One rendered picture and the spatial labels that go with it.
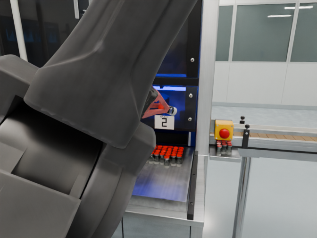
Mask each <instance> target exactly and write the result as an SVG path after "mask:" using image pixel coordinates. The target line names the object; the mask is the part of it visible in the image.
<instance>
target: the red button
mask: <svg viewBox="0 0 317 238"><path fill-rule="evenodd" d="M219 135H220V137H221V138H222V139H227V138H228V137H229V136H230V133H229V130H228V129H226V128H224V129H221V130H220V131H219Z"/></svg>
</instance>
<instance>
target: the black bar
mask: <svg viewBox="0 0 317 238"><path fill-rule="evenodd" d="M197 165H198V151H194V157H193V165H192V177H191V185H190V194H189V202H188V211H187V219H188V220H193V218H194V205H195V192H196V178H197Z"/></svg>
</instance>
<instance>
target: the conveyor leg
mask: <svg viewBox="0 0 317 238"><path fill-rule="evenodd" d="M240 156H241V155H240ZM241 157H242V161H241V169H240V177H239V185H238V192H237V200H236V208H235V216H234V227H233V234H232V238H242V230H243V224H244V217H245V210H246V203H247V196H248V189H249V182H250V173H251V166H252V159H253V158H259V157H252V156H241Z"/></svg>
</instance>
